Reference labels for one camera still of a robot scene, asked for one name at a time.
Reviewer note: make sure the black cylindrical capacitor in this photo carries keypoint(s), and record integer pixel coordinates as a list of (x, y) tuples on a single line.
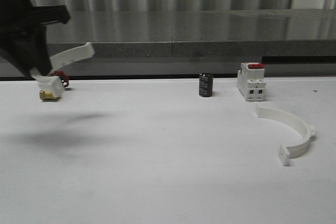
[(205, 87)]

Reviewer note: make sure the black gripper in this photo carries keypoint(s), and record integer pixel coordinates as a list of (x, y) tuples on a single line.
[(23, 33)]

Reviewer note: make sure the white half pipe clamp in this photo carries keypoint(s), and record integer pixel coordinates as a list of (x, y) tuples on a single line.
[(65, 58), (307, 132)]

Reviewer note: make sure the white circuit breaker red switch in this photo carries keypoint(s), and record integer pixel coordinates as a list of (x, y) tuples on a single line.
[(250, 81)]

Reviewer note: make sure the grey stone ledge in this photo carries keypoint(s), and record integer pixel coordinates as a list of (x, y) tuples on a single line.
[(272, 36)]

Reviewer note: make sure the brass valve red handwheel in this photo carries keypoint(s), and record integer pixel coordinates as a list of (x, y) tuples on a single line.
[(53, 86)]

